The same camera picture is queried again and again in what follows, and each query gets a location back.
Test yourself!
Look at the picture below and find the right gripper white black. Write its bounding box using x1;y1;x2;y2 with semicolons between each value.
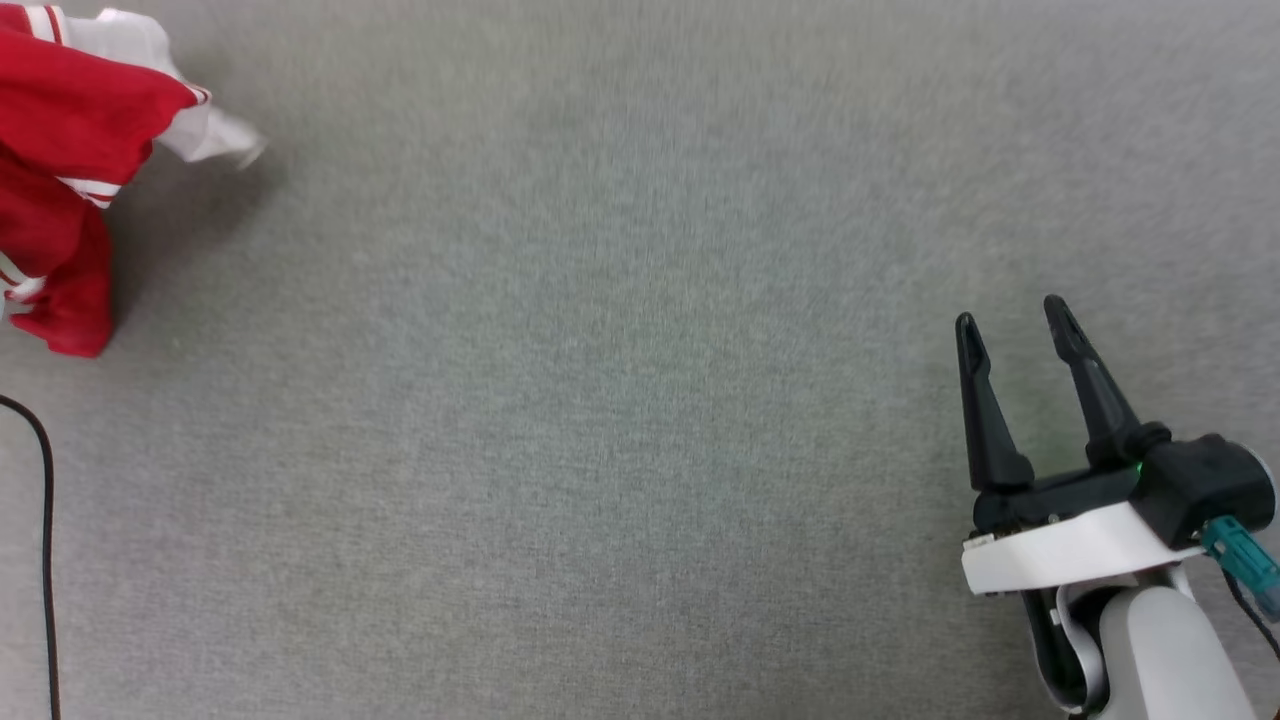
954;294;1203;598

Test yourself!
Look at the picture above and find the red and white jersey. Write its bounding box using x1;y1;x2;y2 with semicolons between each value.
0;3;269;359

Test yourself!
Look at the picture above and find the grey fabric table surface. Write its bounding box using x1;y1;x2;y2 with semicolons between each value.
0;0;1280;720

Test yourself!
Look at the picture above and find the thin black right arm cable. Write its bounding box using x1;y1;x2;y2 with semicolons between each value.
1224;568;1280;663

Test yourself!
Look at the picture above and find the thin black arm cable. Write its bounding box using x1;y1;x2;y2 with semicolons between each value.
1224;568;1280;663
0;394;63;720

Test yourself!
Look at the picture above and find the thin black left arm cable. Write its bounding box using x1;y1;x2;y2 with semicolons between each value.
0;394;63;720

